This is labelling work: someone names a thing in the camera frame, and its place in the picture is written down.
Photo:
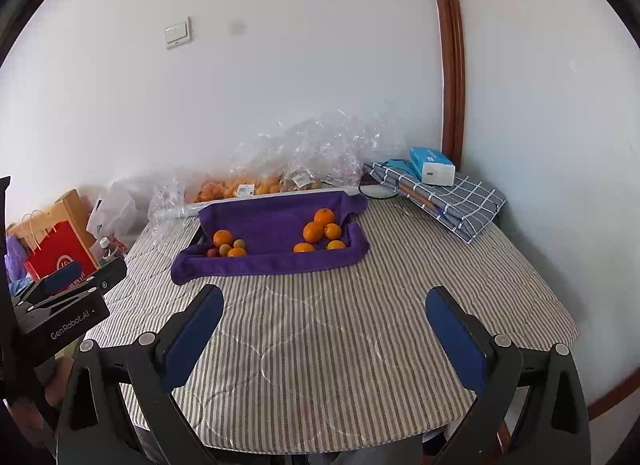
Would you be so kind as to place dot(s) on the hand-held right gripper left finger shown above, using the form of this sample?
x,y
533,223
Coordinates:
x,y
192,340

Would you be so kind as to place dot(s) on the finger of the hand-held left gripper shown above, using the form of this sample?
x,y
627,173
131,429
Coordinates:
x,y
62,276
55,302

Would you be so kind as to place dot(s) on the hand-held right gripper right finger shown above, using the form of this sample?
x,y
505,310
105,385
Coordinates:
x,y
457,345

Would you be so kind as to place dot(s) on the small orange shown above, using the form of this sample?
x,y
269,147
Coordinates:
x,y
332,231
237,252
303,247
223,237

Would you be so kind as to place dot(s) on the black tray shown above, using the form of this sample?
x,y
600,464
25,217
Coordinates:
x,y
198,237

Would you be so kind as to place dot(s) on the purple towel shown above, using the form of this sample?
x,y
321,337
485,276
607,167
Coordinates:
x,y
272,225

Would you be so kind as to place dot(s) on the yellow oval fruit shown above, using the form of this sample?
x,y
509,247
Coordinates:
x,y
336,245

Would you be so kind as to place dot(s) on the large orange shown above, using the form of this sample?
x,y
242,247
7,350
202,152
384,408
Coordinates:
x,y
313,232

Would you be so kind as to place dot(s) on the clear bag of brown fruits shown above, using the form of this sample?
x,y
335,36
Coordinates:
x,y
305,180

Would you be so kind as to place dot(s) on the person's left hand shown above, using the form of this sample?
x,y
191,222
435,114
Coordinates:
x,y
61,380

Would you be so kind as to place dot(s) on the red paper bag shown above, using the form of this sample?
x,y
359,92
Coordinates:
x,y
60,255

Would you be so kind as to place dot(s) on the purple plastic bag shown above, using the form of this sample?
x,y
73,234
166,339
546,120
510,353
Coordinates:
x,y
15,260

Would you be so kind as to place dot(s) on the plastic bottle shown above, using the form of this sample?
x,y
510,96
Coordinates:
x,y
105,247

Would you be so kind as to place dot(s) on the brown paper bag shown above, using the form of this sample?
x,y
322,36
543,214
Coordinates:
x,y
75,207

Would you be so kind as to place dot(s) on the white plastic bag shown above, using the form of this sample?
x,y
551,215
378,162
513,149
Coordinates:
x,y
112,212

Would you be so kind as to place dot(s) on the striped tablecloth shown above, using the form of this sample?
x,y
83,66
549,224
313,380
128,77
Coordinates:
x,y
325,335

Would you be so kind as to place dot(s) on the folded grey checked cloth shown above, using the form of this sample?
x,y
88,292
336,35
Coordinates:
x,y
460,205

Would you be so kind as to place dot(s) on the clear plastic bag of oranges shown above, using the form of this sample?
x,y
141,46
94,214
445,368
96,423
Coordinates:
x,y
220,190

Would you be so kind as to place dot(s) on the orange with green stem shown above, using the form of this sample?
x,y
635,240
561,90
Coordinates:
x,y
324,216

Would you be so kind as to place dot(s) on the blue and white tissue pack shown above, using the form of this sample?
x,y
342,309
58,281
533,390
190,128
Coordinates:
x,y
435,165

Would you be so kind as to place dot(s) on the crumpled clear plastic wrap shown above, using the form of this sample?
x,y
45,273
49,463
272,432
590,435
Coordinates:
x,y
340,145

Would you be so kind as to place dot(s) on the white wall switch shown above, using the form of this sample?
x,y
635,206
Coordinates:
x,y
177,33

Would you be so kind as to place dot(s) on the wooden door frame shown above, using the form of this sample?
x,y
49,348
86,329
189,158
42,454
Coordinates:
x,y
450,45

